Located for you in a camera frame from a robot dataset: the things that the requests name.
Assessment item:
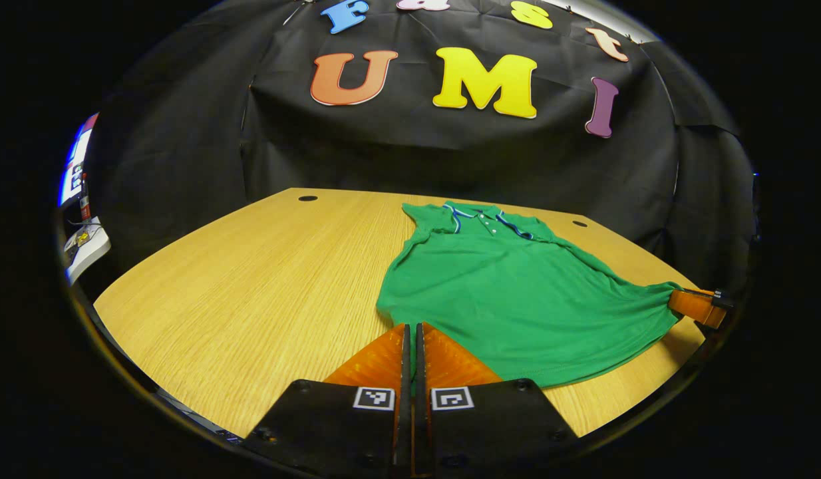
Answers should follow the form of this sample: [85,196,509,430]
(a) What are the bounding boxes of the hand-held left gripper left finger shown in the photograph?
[243,323,412,478]

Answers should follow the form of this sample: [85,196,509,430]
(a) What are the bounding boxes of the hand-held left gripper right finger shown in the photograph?
[414,322,579,478]

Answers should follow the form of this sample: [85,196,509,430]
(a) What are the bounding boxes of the green T-shirt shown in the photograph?
[376,201,684,389]

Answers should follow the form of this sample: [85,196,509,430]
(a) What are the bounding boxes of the black backdrop cloth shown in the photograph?
[84,0,757,293]

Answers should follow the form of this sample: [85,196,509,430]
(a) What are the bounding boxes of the white side table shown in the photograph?
[63,218,112,287]

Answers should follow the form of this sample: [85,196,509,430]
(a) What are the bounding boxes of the computer monitor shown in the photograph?
[58,113,100,208]

